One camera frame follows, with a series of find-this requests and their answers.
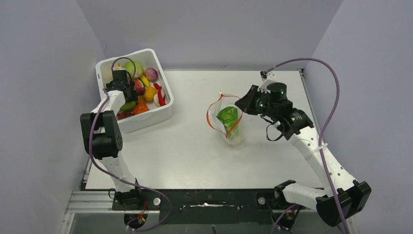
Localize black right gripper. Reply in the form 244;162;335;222
236;85;277;118

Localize green lettuce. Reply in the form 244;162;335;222
216;106;239;135

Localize clear orange zip bag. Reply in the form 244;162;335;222
206;92;244;146

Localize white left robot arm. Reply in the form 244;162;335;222
80;69;144;210

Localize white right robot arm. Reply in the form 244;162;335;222
235;82;372;227

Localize green cabbage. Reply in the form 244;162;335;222
124;61;144;78

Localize watermelon slice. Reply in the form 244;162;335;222
134;78;146;96

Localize green round fruit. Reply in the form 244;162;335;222
120;101;136;111

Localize yellow banana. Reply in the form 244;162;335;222
139;75;150;88

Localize purple onion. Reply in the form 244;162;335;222
145;67;159;82

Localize orange tangerine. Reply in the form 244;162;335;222
132;103;149;115

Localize red grapes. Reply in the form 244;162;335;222
116;111;133;120

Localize white plastic bin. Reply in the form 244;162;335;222
95;48;174;133

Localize white mushroom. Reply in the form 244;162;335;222
153;89;166;107

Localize red chili pepper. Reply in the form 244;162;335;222
153;83;166;107

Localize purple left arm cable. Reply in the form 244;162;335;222
88;57;173;233

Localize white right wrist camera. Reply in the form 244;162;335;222
258;71;278;93

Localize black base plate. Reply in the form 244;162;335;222
112;189;289;229

